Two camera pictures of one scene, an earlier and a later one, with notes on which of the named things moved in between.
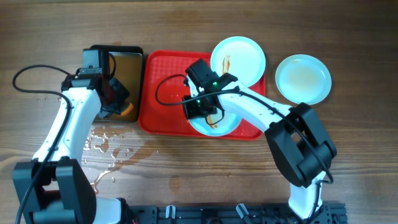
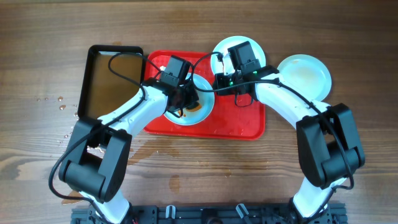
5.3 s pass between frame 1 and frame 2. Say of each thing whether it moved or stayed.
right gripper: moved
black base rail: stayed
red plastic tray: stayed
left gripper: moved
